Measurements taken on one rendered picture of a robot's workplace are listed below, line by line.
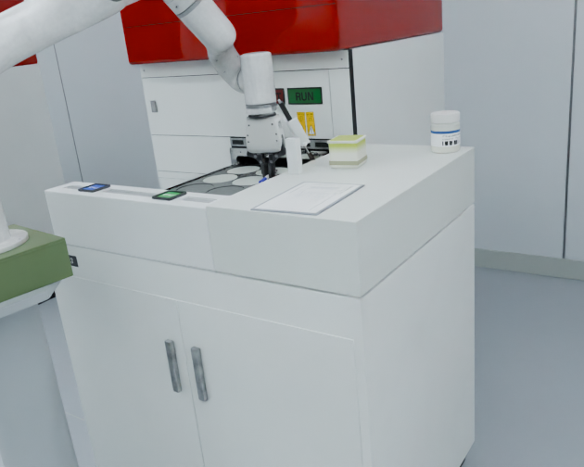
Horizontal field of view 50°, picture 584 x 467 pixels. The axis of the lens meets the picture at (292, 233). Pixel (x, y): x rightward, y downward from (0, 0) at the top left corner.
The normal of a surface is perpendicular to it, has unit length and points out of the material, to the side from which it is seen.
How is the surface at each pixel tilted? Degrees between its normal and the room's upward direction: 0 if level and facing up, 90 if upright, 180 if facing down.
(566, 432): 0
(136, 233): 90
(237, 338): 90
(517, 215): 90
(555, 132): 90
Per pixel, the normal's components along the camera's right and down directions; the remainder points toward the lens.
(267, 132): -0.22, 0.34
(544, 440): -0.10, -0.94
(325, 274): -0.56, 0.32
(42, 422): 0.69, 0.17
